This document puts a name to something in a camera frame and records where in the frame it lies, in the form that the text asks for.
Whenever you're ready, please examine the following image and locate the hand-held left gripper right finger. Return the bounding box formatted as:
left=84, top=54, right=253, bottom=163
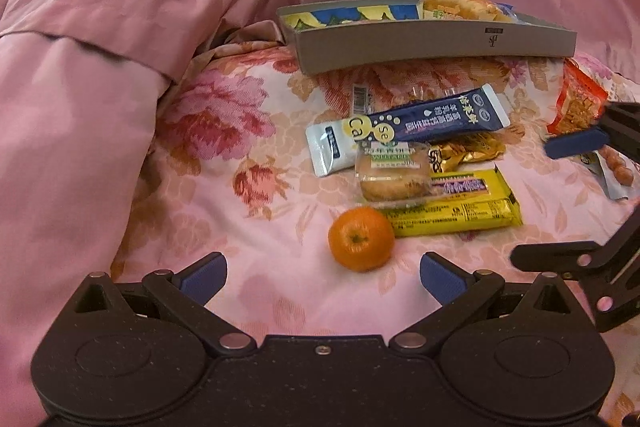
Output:
left=389, top=251, right=586, bottom=356

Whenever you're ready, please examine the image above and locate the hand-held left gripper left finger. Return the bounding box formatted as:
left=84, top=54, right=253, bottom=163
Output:
left=72, top=251, right=257, bottom=357

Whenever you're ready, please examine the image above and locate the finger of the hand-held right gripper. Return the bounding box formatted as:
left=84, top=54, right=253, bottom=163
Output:
left=544, top=101, right=640, bottom=160
left=509, top=202, right=640, bottom=334

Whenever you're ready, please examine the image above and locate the red dried tofu packet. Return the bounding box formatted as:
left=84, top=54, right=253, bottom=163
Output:
left=545, top=59, right=610, bottom=138

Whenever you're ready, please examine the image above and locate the sausage snack packet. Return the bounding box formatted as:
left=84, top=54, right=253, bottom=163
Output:
left=582, top=146, right=640, bottom=202

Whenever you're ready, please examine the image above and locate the yellow bar packet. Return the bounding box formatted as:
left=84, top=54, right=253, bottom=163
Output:
left=382, top=164, right=523, bottom=239

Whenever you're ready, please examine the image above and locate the mandarin orange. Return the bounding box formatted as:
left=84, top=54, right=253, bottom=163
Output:
left=328, top=206, right=396, bottom=272

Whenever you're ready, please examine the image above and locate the clear small cake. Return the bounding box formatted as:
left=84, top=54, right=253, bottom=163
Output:
left=354, top=142, right=433, bottom=208

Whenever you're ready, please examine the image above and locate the golden snack packet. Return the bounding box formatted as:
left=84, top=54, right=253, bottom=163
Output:
left=427, top=132, right=507, bottom=174

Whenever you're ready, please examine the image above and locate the navy blue stick packet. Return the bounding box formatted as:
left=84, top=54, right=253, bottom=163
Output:
left=306, top=86, right=512, bottom=178

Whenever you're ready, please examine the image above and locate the orange bread packet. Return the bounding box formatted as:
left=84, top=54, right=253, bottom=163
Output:
left=419, top=0, right=516, bottom=24

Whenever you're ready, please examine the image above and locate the grey cardboard box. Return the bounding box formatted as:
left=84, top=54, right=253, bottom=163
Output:
left=276, top=0, right=578, bottom=75

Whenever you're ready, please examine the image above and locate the floral bed sheet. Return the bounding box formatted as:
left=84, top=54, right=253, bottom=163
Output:
left=110, top=19, right=640, bottom=427

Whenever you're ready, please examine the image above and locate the pink quilt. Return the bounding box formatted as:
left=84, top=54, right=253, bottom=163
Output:
left=0, top=0, right=640, bottom=427

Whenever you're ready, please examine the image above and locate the blue yellow patterned paper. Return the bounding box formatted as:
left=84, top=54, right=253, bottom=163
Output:
left=285, top=3, right=421, bottom=32

